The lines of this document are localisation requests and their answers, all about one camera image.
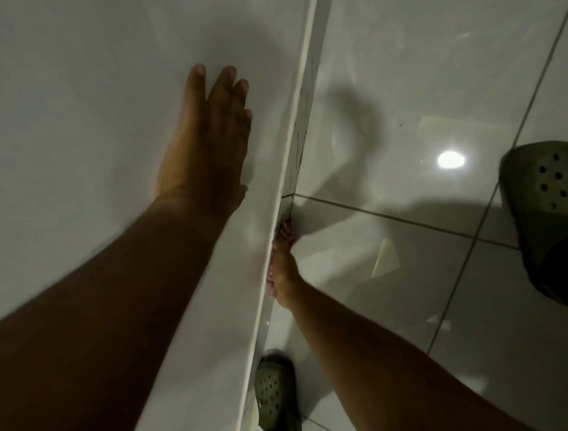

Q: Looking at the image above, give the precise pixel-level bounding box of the person's left hand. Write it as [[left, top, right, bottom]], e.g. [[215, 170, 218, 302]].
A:
[[154, 64, 254, 219]]

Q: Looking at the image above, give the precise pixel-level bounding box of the person's right hand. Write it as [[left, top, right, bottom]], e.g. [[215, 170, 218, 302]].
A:
[[265, 218, 307, 310]]

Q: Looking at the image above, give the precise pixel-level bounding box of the large white panel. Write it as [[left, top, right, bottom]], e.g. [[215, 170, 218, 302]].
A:
[[0, 0, 333, 431]]

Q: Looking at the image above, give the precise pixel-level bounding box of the person's left forearm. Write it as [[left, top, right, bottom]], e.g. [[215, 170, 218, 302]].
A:
[[0, 194, 242, 431]]

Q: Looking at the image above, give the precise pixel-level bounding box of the person's right forearm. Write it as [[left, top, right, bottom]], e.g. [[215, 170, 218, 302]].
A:
[[283, 276, 535, 431]]

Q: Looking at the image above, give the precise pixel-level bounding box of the green clog shoe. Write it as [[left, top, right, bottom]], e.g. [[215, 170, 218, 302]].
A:
[[499, 141, 568, 307], [252, 353, 302, 431]]

